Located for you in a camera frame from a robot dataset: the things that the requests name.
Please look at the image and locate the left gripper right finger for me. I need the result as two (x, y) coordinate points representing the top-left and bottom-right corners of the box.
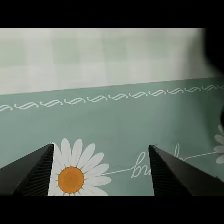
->
(148, 144), (224, 196)

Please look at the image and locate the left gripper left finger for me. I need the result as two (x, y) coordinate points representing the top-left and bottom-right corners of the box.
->
(0, 143), (55, 196)

